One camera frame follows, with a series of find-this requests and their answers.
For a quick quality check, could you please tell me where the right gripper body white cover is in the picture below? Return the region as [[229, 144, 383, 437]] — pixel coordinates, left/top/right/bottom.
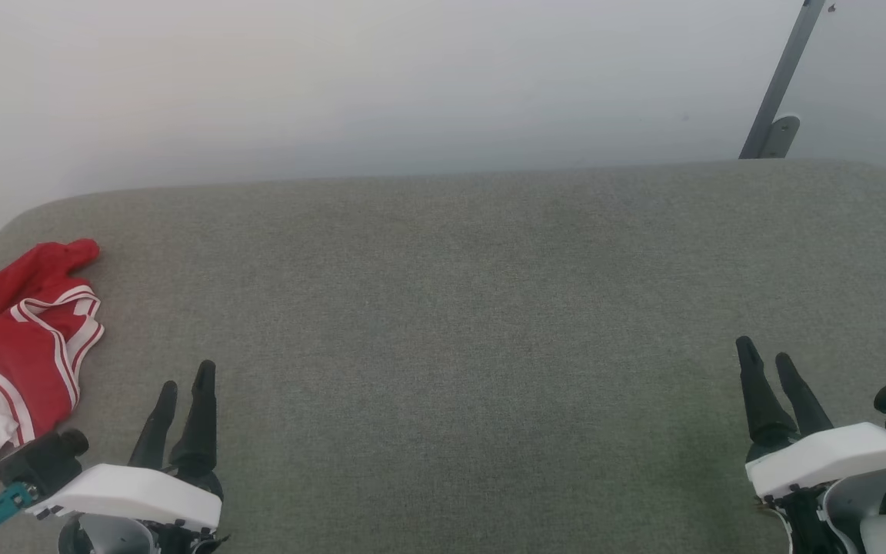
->
[[745, 422, 886, 554]]

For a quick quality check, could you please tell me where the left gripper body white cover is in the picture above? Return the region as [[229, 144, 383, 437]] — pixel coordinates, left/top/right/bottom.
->
[[28, 464, 229, 554]]

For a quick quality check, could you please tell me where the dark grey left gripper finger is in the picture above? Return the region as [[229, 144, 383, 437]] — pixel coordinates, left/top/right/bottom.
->
[[129, 381, 179, 471], [170, 360, 223, 498]]

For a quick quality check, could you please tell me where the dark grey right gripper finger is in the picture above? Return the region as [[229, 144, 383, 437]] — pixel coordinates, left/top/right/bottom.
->
[[775, 352, 834, 438], [735, 336, 798, 463]]

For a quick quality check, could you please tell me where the red and white shirt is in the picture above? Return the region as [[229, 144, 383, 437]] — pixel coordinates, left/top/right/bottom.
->
[[0, 238, 105, 490]]

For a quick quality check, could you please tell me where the grey metal pole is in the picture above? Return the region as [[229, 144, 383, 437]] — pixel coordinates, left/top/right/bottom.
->
[[739, 0, 828, 160]]

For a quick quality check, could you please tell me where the grey rounded pole bracket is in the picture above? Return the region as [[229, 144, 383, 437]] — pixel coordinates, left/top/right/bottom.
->
[[758, 115, 801, 160]]

